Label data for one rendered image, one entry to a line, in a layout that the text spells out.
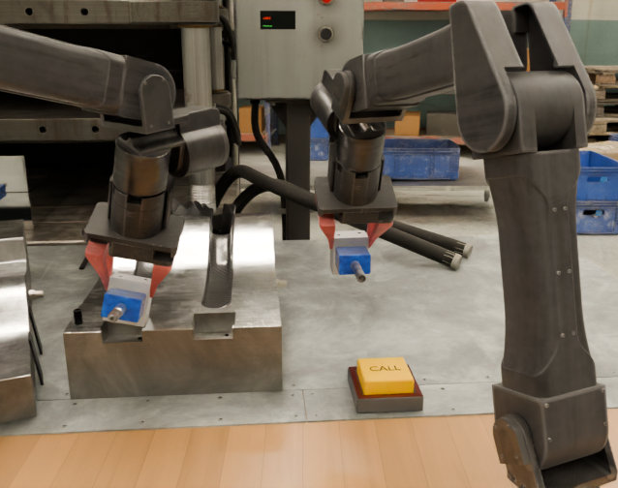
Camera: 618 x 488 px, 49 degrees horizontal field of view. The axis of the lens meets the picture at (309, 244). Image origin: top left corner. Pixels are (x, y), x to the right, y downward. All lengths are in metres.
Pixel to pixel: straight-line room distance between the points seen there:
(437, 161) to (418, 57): 3.95
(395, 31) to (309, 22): 5.83
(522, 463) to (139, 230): 0.45
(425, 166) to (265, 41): 3.09
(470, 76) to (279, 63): 1.09
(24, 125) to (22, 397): 0.90
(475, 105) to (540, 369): 0.22
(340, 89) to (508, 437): 0.40
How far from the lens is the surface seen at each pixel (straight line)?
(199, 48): 1.50
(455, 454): 0.78
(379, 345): 0.99
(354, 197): 0.85
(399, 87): 0.71
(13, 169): 1.67
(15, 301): 1.00
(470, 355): 0.98
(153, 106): 0.70
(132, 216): 0.75
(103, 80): 0.68
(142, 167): 0.72
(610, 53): 7.85
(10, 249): 1.19
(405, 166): 4.59
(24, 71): 0.65
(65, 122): 1.63
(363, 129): 0.81
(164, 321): 0.86
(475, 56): 0.57
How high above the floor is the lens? 1.24
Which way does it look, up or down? 18 degrees down
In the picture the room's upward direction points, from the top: straight up
